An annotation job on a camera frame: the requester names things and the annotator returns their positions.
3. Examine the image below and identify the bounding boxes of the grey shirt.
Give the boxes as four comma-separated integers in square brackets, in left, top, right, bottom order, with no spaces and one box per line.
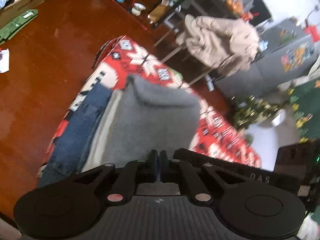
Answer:
[100,75,202,195]

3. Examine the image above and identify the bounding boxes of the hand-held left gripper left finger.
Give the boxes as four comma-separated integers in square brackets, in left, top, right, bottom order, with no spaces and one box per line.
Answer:
[72,149,159,205]

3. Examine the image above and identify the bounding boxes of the red paper cup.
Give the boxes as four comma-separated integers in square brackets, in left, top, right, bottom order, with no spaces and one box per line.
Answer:
[242,11,259,22]

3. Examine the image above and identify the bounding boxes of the white hanging bag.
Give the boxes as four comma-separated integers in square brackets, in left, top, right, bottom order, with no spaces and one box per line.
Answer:
[271,109,287,128]

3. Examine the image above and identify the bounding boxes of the silver refrigerator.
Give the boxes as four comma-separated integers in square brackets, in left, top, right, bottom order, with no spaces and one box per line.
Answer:
[215,17,320,98]

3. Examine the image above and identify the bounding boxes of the black desk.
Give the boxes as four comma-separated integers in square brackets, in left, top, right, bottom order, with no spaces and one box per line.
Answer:
[149,0,273,34]

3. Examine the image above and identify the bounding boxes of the green christmas wall cloth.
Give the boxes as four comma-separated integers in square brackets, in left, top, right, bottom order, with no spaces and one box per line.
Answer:
[287,79,320,143]

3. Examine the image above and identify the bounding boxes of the white folded cloth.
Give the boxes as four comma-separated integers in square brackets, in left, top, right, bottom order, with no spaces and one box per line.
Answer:
[81,90,123,173]

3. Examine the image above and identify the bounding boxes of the white paper scraps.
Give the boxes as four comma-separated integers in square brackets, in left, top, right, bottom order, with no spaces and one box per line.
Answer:
[205,76,215,92]

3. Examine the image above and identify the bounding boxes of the red patterned blanket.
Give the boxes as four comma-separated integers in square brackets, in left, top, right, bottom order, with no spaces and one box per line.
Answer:
[37,35,263,178]

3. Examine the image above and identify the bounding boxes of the folded blue jeans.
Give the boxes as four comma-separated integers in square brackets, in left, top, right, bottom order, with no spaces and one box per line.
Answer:
[37,82,113,188]

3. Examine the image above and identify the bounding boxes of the green plastic board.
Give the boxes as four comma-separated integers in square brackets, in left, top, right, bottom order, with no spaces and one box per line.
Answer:
[0,9,39,45]

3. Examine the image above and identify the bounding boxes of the cardboard box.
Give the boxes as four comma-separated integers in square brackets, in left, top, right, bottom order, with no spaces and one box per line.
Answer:
[0,0,49,29]

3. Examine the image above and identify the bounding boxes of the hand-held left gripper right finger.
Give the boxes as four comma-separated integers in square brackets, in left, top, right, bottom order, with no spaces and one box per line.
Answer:
[160,150,247,204]

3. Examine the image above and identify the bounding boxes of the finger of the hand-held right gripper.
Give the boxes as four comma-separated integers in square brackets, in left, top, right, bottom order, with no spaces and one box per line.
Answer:
[174,148,250,180]

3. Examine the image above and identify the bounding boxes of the wooden chair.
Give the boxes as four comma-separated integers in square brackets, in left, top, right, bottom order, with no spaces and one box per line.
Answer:
[154,21,218,85]

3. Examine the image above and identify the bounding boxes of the small decorated christmas tree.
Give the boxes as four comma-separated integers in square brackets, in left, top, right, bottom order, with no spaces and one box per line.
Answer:
[232,95,288,130]

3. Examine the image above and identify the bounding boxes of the colourful fridge magnets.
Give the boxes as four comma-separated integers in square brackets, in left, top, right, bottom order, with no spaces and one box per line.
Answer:
[281,42,315,73]

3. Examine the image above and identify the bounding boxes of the black monitor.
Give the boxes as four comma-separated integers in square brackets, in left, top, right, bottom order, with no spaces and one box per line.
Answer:
[240,0,273,27]

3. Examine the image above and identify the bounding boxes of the beige jacket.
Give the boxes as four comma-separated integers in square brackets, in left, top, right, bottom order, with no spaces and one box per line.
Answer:
[175,14,260,77]

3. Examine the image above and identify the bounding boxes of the cream curtain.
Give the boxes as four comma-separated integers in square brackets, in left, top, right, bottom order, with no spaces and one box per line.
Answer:
[277,55,320,93]

